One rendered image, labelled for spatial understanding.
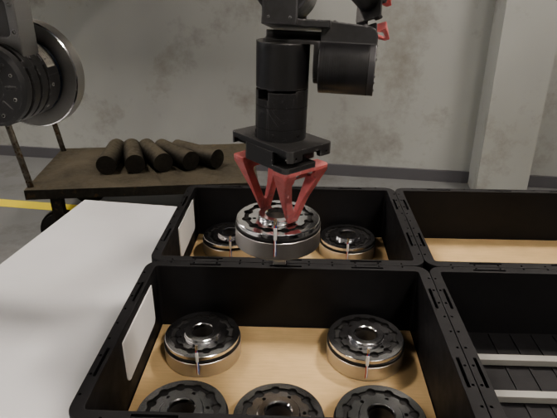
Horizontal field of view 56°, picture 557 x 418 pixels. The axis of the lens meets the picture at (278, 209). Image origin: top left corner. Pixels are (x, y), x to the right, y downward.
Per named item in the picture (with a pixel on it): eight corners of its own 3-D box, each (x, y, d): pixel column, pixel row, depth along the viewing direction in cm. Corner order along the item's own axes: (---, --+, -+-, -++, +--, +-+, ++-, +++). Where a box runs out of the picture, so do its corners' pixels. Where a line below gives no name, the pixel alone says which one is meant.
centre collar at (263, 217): (255, 225, 62) (255, 221, 61) (259, 208, 66) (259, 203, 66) (297, 227, 61) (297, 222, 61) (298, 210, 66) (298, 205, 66)
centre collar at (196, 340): (181, 345, 69) (181, 341, 69) (186, 323, 74) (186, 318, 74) (218, 345, 69) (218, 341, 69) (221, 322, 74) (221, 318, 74)
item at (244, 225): (230, 238, 60) (230, 233, 59) (242, 202, 69) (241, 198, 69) (319, 241, 59) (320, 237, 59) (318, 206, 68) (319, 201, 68)
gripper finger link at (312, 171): (285, 201, 67) (288, 130, 64) (326, 221, 63) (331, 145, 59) (244, 216, 63) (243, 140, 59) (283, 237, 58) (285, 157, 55)
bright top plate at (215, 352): (157, 361, 67) (157, 357, 67) (171, 314, 76) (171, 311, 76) (237, 361, 67) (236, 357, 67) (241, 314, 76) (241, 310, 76)
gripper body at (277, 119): (273, 135, 66) (273, 75, 63) (331, 157, 59) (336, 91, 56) (230, 145, 62) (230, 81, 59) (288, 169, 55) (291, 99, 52)
